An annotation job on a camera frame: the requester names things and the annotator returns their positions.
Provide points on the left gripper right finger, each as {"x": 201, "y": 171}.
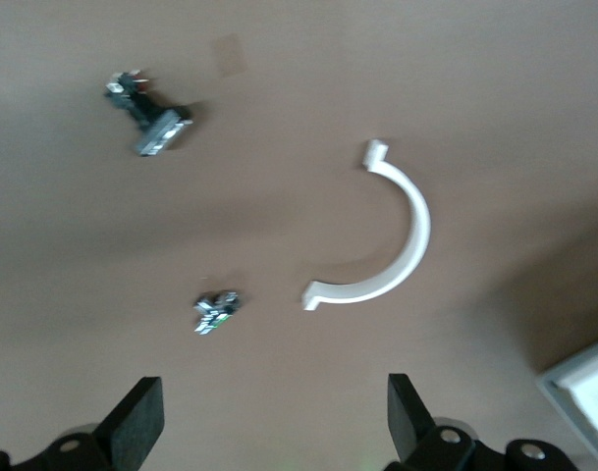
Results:
{"x": 409, "y": 422}

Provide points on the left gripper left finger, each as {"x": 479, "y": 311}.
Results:
{"x": 136, "y": 422}

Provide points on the white drawer cabinet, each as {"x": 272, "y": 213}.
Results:
{"x": 593, "y": 392}

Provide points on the small silver switch part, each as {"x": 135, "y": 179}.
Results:
{"x": 215, "y": 311}

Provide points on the black silver selector switch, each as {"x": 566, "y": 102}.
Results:
{"x": 151, "y": 120}

